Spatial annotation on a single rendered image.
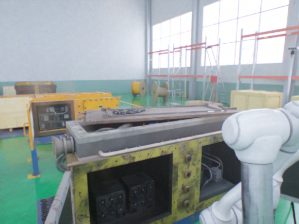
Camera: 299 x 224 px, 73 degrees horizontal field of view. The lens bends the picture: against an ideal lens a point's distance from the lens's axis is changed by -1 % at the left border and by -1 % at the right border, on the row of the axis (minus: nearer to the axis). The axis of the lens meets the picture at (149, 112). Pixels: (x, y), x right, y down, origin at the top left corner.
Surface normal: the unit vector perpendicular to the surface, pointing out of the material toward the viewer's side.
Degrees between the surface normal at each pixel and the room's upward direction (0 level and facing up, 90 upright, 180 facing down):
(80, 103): 90
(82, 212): 90
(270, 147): 86
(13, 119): 90
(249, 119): 40
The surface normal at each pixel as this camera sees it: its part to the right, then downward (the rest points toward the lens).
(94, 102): 0.51, 0.16
